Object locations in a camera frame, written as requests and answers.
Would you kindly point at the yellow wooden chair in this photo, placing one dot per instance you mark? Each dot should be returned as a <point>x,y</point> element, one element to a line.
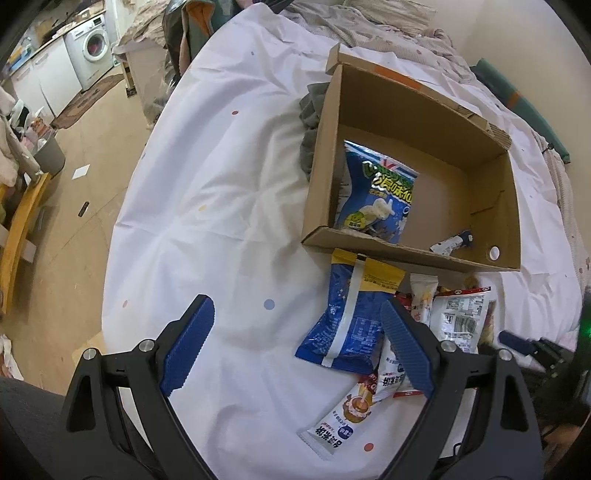
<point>21,230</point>

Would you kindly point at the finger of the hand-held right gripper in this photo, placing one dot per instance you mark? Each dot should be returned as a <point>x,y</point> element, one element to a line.
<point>515,342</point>

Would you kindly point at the white cabinet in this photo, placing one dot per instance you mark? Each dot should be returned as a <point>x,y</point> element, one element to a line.
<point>44,78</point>

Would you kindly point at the white red snack packet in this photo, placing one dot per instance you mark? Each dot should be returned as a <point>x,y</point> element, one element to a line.
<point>461,318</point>

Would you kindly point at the rumpled beige blanket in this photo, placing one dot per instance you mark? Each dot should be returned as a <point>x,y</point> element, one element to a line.
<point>369,23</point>

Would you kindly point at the white blue stick packet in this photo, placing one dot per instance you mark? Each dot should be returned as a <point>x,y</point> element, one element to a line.
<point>341,415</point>
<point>392,376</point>

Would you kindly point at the white paper sheet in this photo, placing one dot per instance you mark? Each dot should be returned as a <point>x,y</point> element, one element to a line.
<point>82,170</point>

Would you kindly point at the grey bin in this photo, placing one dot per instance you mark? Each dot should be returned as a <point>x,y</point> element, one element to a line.
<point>50,154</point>

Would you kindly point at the small blue white wrapper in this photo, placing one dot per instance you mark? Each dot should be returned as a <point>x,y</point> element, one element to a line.
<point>455,242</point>

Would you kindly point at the white washing machine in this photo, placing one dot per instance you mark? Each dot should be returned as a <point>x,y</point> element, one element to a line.
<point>90,48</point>

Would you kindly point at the small black item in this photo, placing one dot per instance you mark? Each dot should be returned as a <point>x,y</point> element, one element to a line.
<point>83,208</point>

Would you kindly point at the small beige snack packet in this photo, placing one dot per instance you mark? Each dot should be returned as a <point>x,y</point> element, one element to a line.
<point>422,293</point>

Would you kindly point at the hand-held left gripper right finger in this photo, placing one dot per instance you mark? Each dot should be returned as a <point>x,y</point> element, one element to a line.
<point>406,346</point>

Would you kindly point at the grey cloth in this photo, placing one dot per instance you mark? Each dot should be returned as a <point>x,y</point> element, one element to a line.
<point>310,124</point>

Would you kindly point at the pile of clothes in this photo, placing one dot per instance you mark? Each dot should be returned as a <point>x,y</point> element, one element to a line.
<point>194,32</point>

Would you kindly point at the brown patterned rug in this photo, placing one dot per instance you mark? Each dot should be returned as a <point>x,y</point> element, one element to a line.
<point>87,99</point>

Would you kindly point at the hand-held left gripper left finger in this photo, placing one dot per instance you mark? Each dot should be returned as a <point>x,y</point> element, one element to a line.
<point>189,341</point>

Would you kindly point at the blue yellow snack bag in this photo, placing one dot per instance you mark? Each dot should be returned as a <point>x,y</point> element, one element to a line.
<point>346,318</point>

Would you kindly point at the brown cardboard box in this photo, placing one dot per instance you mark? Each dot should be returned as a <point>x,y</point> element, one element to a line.
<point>461,138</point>

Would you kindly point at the blue chip bag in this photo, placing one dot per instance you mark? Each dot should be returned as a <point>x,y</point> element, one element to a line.
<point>378,194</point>

